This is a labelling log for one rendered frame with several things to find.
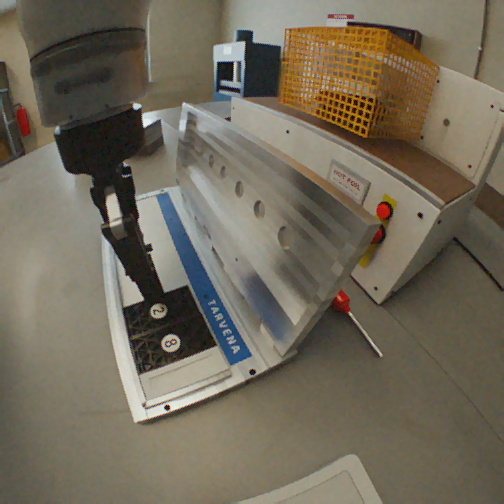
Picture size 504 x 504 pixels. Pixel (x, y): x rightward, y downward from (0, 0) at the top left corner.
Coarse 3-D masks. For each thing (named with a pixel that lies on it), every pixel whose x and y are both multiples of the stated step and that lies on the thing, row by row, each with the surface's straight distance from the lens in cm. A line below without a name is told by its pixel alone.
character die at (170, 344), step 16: (192, 320) 30; (144, 336) 30; (160, 336) 31; (176, 336) 29; (192, 336) 29; (208, 336) 29; (144, 352) 30; (160, 352) 29; (176, 352) 29; (192, 352) 28; (144, 368) 30
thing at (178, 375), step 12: (216, 348) 28; (180, 360) 28; (192, 360) 28; (204, 360) 28; (216, 360) 27; (156, 372) 28; (168, 372) 28; (180, 372) 28; (192, 372) 27; (204, 372) 27; (216, 372) 27; (144, 384) 28; (156, 384) 28; (168, 384) 28; (180, 384) 27; (156, 396) 27
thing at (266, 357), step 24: (168, 192) 55; (192, 216) 46; (192, 240) 40; (216, 264) 36; (120, 288) 37; (216, 288) 34; (240, 312) 31; (120, 336) 33; (264, 336) 30; (120, 360) 31; (264, 360) 28; (288, 360) 31; (216, 384) 28; (240, 384) 29
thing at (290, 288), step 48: (192, 144) 47; (240, 144) 29; (192, 192) 43; (288, 192) 22; (336, 192) 18; (240, 240) 30; (336, 240) 18; (240, 288) 30; (288, 288) 24; (336, 288) 19; (288, 336) 24
